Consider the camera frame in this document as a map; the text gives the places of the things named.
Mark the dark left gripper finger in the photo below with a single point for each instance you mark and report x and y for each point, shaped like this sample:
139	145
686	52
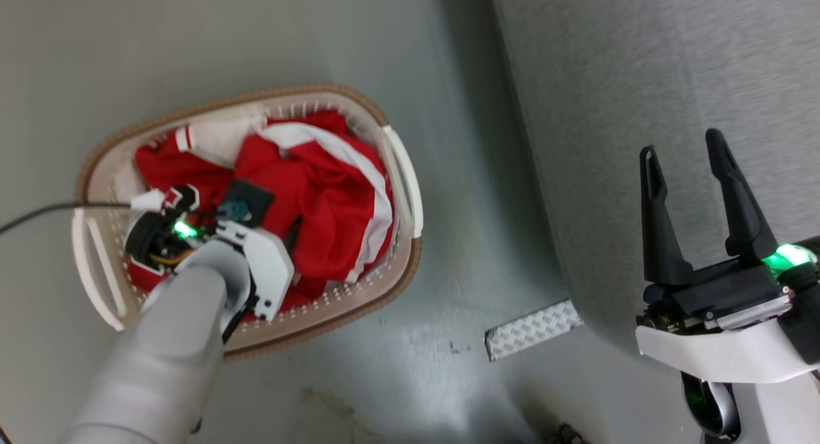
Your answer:
296	234

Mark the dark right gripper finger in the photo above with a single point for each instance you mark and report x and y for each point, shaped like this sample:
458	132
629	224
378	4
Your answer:
743	213
660	239

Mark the red and white garment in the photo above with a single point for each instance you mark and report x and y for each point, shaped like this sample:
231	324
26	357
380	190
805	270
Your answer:
320	194

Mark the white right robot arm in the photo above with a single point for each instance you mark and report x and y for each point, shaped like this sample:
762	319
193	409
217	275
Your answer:
781	412

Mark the small dark floor object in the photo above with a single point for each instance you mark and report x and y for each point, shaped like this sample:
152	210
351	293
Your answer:
567	434

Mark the white patterned floor strip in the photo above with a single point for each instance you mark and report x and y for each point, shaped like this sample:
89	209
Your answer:
532	328

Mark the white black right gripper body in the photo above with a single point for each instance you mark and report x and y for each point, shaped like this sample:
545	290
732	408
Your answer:
724	348

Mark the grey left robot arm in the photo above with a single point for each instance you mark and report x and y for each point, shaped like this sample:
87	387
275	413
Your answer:
160	354

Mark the grey fabric sofa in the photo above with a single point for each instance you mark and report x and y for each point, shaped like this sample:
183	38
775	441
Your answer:
640	59

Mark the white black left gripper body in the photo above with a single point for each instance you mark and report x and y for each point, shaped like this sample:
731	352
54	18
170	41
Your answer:
269	268

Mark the white brown-rimmed laundry basket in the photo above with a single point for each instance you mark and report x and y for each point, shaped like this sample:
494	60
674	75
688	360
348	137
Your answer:
398	175

